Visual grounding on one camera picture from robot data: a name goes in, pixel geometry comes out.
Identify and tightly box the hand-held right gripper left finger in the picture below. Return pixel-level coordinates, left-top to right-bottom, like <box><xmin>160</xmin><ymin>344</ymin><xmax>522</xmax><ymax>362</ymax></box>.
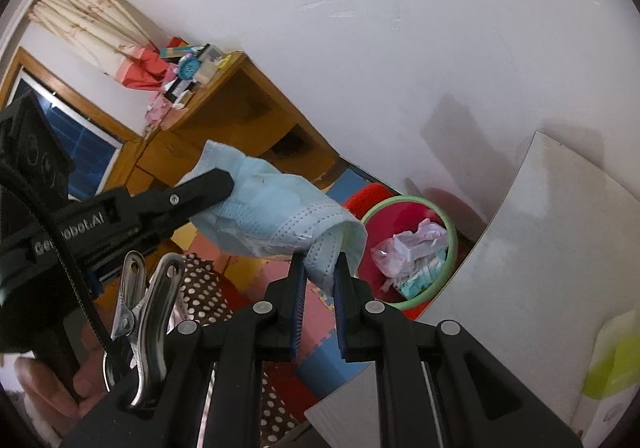
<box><xmin>60</xmin><ymin>253</ymin><xmax>307</xmax><ymax>448</ymax></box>

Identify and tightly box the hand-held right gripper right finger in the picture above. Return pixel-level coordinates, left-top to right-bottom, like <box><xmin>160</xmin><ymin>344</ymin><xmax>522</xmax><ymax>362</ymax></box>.
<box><xmin>334</xmin><ymin>253</ymin><xmax>583</xmax><ymax>448</ymax></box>

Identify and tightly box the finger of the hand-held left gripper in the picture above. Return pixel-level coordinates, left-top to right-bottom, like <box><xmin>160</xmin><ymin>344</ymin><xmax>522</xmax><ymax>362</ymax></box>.
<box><xmin>120</xmin><ymin>168</ymin><xmax>236</xmax><ymax>241</ymax></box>

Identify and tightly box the blue face mask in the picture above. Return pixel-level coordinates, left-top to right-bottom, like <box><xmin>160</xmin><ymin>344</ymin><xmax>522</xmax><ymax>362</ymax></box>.
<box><xmin>180</xmin><ymin>139</ymin><xmax>368</xmax><ymax>296</ymax></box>

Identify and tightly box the green patterned packet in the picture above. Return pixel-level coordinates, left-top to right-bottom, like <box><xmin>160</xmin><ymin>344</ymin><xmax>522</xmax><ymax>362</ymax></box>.
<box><xmin>382</xmin><ymin>253</ymin><xmax>448</xmax><ymax>300</ymax></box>

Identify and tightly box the pink patterned wrapper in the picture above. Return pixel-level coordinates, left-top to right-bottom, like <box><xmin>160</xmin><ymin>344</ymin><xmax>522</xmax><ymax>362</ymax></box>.
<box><xmin>372</xmin><ymin>219</ymin><xmax>447</xmax><ymax>279</ymax></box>

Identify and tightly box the red bin with green rim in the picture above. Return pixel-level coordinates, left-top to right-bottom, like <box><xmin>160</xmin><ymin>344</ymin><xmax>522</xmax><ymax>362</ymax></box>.
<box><xmin>342</xmin><ymin>182</ymin><xmax>459</xmax><ymax>325</ymax></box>

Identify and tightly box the person's left hand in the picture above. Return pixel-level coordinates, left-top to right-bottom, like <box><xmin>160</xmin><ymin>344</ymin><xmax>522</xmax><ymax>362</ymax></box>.
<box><xmin>12</xmin><ymin>325</ymin><xmax>118</xmax><ymax>441</ymax></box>

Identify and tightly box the pink foam floor mat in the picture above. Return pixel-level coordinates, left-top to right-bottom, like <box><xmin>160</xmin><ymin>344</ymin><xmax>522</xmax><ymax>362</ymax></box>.
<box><xmin>297</xmin><ymin>285</ymin><xmax>341</xmax><ymax>349</ymax></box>

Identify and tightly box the brown polka dot cloth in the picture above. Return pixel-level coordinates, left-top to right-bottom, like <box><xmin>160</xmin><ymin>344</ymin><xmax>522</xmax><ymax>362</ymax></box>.
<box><xmin>167</xmin><ymin>253</ymin><xmax>313</xmax><ymax>446</ymax></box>

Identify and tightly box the wooden framed window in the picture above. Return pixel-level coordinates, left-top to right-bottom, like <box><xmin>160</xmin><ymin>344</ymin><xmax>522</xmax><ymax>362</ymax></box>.
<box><xmin>0</xmin><ymin>48</ymin><xmax>146</xmax><ymax>201</ymax></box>

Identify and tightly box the wooden corner cabinet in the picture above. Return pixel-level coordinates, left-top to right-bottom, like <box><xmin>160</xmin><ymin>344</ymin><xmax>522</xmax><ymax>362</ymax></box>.
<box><xmin>97</xmin><ymin>52</ymin><xmax>346</xmax><ymax>209</ymax></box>

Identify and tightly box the metal spring clip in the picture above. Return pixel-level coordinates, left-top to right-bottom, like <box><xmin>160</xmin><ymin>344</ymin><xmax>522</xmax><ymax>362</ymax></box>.
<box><xmin>102</xmin><ymin>250</ymin><xmax>187</xmax><ymax>410</ymax></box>

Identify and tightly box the small white box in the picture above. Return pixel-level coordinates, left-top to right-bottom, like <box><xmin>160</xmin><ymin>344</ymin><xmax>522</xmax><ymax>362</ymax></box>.
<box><xmin>192</xmin><ymin>44</ymin><xmax>224</xmax><ymax>84</ymax></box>

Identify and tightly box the blue toy clock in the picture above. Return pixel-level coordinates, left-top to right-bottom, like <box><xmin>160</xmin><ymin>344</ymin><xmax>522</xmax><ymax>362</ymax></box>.
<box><xmin>177</xmin><ymin>53</ymin><xmax>202</xmax><ymax>81</ymax></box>

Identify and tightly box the red cloth bag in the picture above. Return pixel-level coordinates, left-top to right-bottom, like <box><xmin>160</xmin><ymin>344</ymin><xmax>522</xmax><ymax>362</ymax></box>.
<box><xmin>114</xmin><ymin>37</ymin><xmax>183</xmax><ymax>91</ymax></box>

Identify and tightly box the beige patterned curtain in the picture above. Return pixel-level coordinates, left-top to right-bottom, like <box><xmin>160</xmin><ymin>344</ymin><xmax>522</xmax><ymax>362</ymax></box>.
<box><xmin>27</xmin><ymin>0</ymin><xmax>156</xmax><ymax>76</ymax></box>

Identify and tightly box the green and white box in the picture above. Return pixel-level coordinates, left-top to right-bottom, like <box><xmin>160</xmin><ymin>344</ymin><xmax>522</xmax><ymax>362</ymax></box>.
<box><xmin>580</xmin><ymin>310</ymin><xmax>638</xmax><ymax>448</ymax></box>

